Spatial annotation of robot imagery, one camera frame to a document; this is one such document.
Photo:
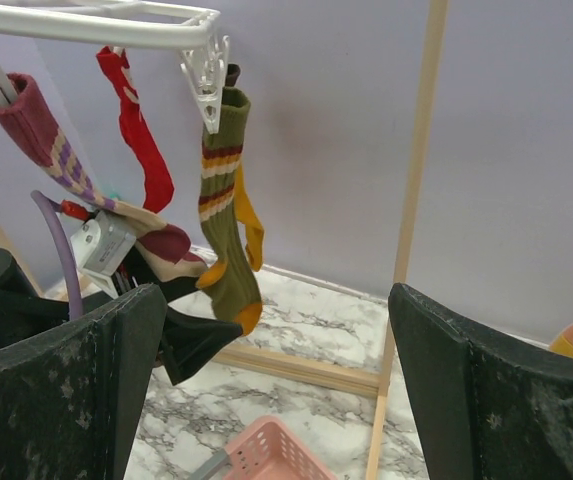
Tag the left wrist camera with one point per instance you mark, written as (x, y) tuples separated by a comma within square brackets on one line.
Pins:
[(99, 247)]

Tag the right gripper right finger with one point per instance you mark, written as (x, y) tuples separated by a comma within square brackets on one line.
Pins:
[(486, 405)]

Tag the red patterned sock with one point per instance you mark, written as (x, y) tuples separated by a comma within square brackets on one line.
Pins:
[(158, 184)]

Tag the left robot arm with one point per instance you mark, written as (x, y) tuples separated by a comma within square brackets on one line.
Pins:
[(23, 313)]

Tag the maroon beige purple-striped sock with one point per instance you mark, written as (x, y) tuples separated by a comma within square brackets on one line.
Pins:
[(30, 124)]

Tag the wooden clothes rack frame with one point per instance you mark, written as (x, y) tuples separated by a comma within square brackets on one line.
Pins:
[(434, 32)]

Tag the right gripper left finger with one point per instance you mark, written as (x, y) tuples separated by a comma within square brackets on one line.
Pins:
[(71, 397)]

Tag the white plastic clip hanger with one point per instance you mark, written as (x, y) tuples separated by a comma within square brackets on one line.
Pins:
[(190, 31)]

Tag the pink plastic basket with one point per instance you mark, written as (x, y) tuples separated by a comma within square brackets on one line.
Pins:
[(266, 449)]

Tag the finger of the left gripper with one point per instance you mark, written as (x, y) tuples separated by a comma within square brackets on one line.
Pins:
[(188, 342)]

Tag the olive striped sock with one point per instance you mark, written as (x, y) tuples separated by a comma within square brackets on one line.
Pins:
[(229, 282)]

